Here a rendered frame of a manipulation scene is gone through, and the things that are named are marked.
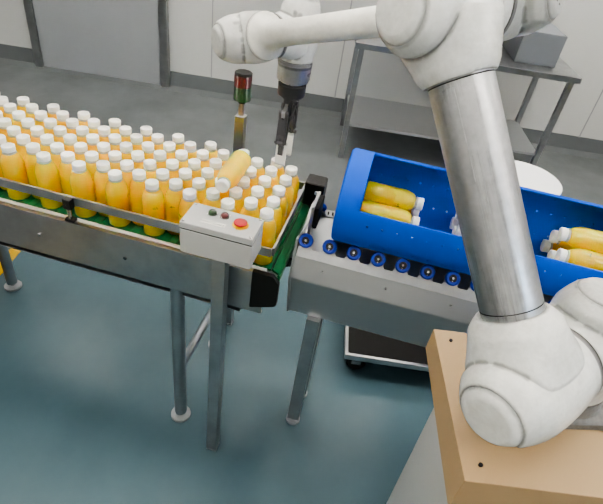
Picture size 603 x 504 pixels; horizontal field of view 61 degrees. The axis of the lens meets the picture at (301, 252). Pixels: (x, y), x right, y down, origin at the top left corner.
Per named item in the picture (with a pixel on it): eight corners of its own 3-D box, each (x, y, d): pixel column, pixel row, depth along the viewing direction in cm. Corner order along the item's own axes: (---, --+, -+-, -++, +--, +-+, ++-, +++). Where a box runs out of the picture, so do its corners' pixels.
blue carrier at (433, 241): (630, 336, 141) (690, 253, 124) (325, 256, 150) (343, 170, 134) (604, 277, 164) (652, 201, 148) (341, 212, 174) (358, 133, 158)
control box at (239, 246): (249, 270, 135) (252, 239, 129) (179, 251, 137) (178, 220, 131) (261, 248, 143) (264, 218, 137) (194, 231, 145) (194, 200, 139)
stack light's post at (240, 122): (230, 325, 253) (244, 118, 185) (223, 323, 253) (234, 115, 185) (233, 320, 256) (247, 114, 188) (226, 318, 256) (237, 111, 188)
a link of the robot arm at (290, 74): (316, 58, 134) (313, 80, 137) (283, 50, 135) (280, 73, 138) (308, 68, 127) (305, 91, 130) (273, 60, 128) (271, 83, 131)
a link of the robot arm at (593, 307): (623, 383, 100) (680, 297, 88) (579, 428, 90) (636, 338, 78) (548, 335, 110) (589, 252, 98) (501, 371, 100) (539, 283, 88)
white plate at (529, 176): (473, 162, 195) (472, 165, 196) (524, 201, 176) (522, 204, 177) (525, 156, 206) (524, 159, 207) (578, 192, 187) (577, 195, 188)
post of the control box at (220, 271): (215, 451, 200) (225, 255, 138) (206, 448, 201) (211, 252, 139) (219, 442, 203) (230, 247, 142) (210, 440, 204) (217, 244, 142)
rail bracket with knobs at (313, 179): (318, 214, 179) (323, 189, 172) (299, 209, 179) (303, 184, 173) (324, 200, 186) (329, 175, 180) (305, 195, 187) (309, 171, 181)
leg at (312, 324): (297, 427, 213) (320, 324, 175) (284, 423, 214) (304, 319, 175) (301, 415, 218) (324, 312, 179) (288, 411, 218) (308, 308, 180)
